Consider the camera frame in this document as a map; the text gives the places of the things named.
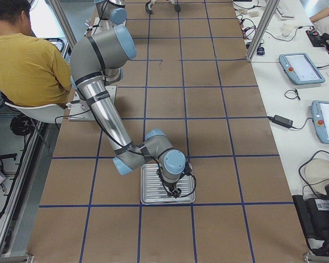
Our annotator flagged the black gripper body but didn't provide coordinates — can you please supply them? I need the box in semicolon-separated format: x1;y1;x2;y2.
164;182;181;198

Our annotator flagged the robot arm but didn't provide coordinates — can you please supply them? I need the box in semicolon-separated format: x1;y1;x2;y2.
71;25;191;198
94;0;127;30

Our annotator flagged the silver ribbed metal tray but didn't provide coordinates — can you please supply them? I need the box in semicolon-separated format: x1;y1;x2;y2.
140;163;196;205

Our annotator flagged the black power adapter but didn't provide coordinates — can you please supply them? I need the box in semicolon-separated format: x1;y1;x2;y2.
273;115;293;129

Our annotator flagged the white plastic chair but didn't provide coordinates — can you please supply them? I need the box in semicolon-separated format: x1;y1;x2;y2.
4;101;66;154

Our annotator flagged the lower blue teach pendant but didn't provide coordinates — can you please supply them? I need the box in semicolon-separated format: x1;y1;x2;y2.
311;100;329;144

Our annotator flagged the blue teach pendant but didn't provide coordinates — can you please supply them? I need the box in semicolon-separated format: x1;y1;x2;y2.
279;53;325;85
311;100;329;144

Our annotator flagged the upper blue teach pendant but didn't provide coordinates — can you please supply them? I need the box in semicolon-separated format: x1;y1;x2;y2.
279;53;325;85

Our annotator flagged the olive curved brake shoe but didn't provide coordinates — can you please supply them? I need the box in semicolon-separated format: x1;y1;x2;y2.
145;1;155;15

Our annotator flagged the person in yellow shirt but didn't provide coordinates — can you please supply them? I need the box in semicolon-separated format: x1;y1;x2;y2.
0;1;71;107

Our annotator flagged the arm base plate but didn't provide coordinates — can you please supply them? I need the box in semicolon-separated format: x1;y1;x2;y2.
68;85;118;122

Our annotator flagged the aluminium frame post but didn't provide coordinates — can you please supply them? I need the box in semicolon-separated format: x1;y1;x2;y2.
246;0;280;62

